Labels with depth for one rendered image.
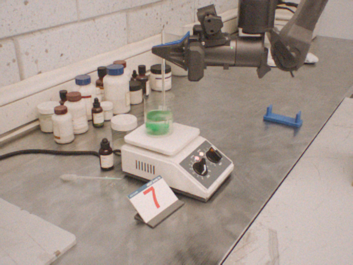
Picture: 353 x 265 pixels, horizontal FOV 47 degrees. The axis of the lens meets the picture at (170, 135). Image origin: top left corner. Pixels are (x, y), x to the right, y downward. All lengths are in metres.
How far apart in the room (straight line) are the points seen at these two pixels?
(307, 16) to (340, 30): 1.40
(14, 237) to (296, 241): 0.47
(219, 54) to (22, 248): 0.47
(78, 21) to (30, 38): 0.18
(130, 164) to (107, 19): 0.62
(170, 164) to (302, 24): 0.34
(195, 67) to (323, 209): 0.36
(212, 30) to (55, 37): 0.56
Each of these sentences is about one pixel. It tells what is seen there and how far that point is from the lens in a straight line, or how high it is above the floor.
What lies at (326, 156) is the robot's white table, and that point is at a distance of 1.01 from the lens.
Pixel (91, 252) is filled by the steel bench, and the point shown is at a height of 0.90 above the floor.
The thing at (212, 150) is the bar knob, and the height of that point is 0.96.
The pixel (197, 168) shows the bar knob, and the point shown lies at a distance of 0.79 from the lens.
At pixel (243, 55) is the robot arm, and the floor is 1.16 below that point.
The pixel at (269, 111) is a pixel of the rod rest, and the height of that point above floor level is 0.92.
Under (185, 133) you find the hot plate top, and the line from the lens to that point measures 0.84.
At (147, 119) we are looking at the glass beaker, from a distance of 0.82.
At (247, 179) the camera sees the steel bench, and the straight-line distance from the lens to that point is 0.87.
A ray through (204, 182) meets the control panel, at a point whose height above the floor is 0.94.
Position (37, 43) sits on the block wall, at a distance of 1.16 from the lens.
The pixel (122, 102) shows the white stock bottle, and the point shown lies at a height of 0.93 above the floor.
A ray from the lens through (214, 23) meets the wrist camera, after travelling 0.73.
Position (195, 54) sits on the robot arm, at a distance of 0.70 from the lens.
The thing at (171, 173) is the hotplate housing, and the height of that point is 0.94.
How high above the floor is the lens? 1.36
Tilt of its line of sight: 27 degrees down
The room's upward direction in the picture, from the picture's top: straight up
